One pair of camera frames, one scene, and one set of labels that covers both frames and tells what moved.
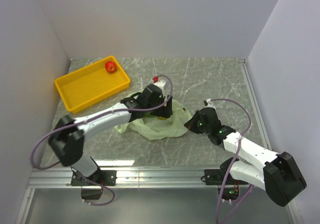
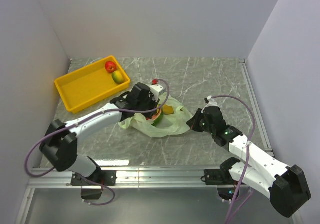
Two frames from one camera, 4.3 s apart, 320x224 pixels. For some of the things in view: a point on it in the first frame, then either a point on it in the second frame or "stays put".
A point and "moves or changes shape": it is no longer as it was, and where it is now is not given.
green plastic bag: [153, 128] moves or changes shape
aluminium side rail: [242, 62] stays put
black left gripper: [164, 111] -> [154, 102]
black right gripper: [191, 125] stays put
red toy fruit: [110, 67] stays put
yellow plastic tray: [87, 86] stays put
